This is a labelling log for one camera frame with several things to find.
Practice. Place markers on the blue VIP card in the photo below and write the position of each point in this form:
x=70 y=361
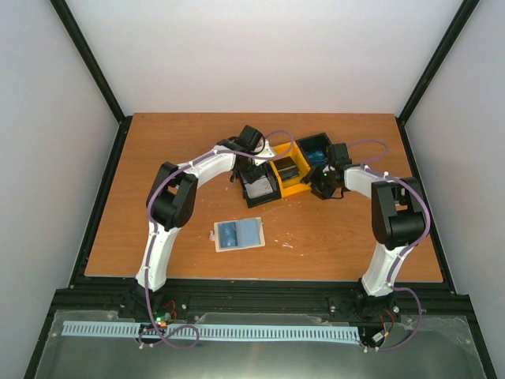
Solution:
x=228 y=236

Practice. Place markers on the black card stack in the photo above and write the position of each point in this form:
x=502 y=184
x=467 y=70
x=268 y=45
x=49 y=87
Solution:
x=287 y=169

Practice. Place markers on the black front frame rail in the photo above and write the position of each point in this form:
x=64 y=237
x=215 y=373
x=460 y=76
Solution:
x=340 y=302

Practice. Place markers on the black card bin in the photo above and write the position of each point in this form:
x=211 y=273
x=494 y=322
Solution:
x=314 y=148
x=263 y=200

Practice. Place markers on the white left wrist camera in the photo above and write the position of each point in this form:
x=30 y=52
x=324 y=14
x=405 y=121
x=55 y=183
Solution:
x=263 y=153

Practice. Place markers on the black frame post right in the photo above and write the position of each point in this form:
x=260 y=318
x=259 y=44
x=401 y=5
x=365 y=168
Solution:
x=442 y=50

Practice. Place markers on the black right card bin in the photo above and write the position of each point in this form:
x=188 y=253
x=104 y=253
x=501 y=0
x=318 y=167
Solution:
x=314 y=148

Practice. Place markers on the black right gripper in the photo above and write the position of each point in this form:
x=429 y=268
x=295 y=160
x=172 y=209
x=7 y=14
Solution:
x=318 y=193

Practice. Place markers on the black left card bin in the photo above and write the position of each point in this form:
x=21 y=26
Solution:
x=263 y=200

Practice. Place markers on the white card stack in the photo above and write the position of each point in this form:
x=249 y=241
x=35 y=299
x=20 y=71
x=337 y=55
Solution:
x=260 y=188

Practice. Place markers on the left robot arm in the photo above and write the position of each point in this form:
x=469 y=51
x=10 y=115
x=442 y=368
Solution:
x=172 y=198

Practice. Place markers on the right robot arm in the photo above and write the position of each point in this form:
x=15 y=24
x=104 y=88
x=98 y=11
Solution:
x=400 y=220

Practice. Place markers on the black frame post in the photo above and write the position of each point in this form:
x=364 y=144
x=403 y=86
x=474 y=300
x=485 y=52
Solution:
x=442 y=50
x=79 y=41

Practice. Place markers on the beige card holder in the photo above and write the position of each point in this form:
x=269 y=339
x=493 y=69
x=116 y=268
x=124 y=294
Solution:
x=250 y=234

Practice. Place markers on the black frame post left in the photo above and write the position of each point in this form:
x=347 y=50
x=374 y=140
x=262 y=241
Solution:
x=79 y=41

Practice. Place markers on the yellow middle card bin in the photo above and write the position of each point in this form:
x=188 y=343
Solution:
x=293 y=186

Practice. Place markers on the light blue cable duct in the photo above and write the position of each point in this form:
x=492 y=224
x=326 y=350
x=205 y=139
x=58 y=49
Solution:
x=225 y=333

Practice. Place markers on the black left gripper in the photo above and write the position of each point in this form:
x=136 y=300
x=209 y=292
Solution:
x=250 y=176

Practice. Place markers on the blue card stack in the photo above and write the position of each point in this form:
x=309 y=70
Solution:
x=316 y=157

